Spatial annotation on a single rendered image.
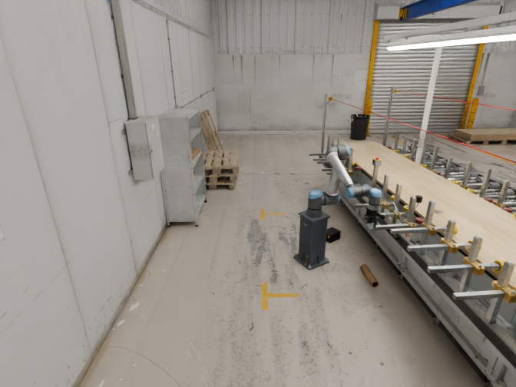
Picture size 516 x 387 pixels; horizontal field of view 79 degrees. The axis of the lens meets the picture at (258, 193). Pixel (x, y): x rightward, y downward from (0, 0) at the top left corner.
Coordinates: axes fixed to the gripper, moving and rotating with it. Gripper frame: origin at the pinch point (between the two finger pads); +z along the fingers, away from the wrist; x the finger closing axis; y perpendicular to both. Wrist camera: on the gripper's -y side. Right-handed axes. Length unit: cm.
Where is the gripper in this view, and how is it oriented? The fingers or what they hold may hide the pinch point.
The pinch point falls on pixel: (372, 229)
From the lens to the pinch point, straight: 293.6
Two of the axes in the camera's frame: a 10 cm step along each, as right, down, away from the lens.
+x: 0.8, 3.8, -9.2
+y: -10.0, 0.4, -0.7
